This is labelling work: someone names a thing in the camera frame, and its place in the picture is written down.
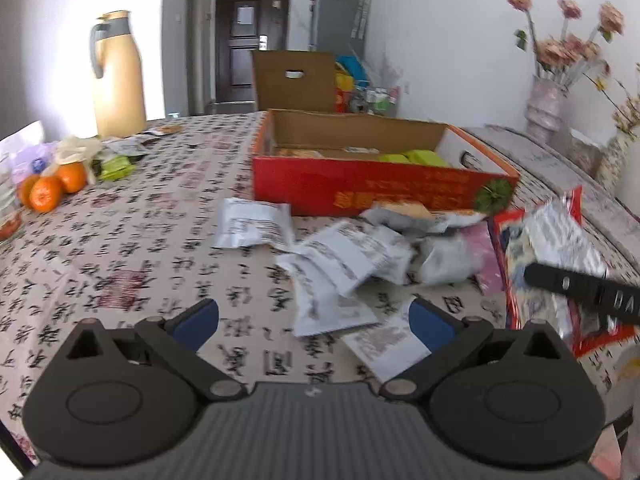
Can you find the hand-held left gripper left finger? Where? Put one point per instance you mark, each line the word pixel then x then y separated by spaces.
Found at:
pixel 197 320

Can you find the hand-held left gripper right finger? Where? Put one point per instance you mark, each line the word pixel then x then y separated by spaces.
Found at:
pixel 430 322

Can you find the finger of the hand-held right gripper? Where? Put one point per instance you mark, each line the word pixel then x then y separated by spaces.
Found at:
pixel 542 275

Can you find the red foil snack packet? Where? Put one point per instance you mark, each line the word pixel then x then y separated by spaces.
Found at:
pixel 510 260

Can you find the long pale yellow snack packet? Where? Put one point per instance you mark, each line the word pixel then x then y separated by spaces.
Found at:
pixel 392 158

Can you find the red cardboard box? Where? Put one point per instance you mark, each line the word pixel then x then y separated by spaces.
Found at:
pixel 310 185

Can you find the pink snack packet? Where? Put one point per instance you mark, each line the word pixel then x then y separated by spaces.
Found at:
pixel 487 255

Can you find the pile of white snack packets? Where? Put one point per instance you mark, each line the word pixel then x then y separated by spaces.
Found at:
pixel 340 260

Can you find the lime green snack packet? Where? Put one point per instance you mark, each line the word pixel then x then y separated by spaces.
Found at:
pixel 425 159

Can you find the pink textured vase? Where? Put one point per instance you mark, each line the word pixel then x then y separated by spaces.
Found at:
pixel 545 110

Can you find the small green packet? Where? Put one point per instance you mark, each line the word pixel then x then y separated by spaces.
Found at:
pixel 115 167

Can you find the yellow flower branches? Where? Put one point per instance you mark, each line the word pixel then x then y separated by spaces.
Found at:
pixel 625 110

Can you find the small white packet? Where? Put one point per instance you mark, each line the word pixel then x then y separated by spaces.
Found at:
pixel 125 146

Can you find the orange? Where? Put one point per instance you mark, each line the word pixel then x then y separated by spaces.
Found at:
pixel 71 176
pixel 46 194
pixel 26 190

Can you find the small brown packet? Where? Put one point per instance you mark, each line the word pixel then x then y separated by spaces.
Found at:
pixel 165 130

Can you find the cream crumpled wrapper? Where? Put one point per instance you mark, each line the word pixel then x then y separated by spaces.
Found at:
pixel 77 149

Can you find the glass tumbler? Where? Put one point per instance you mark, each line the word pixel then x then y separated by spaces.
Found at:
pixel 9 200

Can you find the dried pink roses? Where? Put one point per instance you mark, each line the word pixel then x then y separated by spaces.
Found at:
pixel 565 52

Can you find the white plastic bag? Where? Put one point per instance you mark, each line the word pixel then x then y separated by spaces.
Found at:
pixel 30 152

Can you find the yellow thermos jug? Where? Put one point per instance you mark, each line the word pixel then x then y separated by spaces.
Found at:
pixel 120 90

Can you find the white plastic bundle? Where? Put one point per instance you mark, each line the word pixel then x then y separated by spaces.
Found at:
pixel 385 72

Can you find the yellow bag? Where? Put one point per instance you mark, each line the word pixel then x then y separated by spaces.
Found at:
pixel 344 82

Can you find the dark brown door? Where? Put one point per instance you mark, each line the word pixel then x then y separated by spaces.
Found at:
pixel 227 60

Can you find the blue plastic item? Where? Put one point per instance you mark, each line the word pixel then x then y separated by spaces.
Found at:
pixel 352 67

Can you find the paper note on door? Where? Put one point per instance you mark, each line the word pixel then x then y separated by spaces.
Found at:
pixel 245 14

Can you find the white umbrella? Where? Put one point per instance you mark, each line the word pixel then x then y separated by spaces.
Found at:
pixel 361 15

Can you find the grey refrigerator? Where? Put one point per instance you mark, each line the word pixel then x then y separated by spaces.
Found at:
pixel 340 20

